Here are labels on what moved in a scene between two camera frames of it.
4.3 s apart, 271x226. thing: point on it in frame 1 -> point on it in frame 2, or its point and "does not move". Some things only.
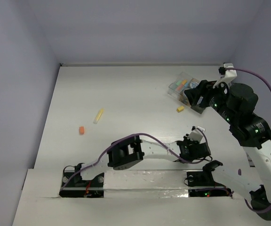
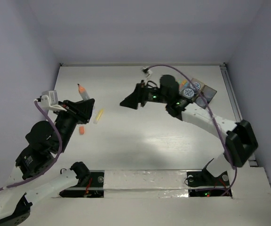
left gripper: (187, 139) -> (84, 108)
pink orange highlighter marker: (179, 87) does not move
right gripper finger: (195, 96) -> (137, 96)
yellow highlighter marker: (98, 116) does not move
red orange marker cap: (81, 130) does not move
